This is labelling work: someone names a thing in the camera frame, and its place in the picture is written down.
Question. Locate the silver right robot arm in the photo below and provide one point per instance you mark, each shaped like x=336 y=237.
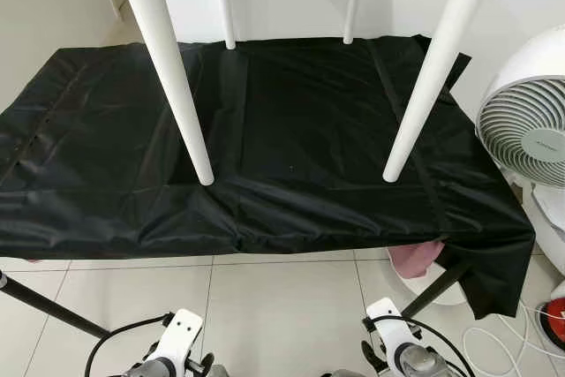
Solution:
x=419 y=364

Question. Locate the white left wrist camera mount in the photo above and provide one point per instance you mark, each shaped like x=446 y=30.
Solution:
x=181 y=333

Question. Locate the black cloth cover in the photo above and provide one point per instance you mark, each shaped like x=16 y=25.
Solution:
x=300 y=130

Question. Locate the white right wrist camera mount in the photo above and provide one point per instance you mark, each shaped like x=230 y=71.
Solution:
x=388 y=324

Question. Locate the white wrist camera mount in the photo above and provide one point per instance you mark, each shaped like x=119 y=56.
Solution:
x=181 y=333
x=388 y=324

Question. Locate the dark table leg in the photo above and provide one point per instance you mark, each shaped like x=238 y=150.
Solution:
x=437 y=289
x=53 y=306

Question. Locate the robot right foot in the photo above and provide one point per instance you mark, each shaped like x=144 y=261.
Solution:
x=340 y=373

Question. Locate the white floor fan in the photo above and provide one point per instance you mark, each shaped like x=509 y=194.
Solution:
x=521 y=130

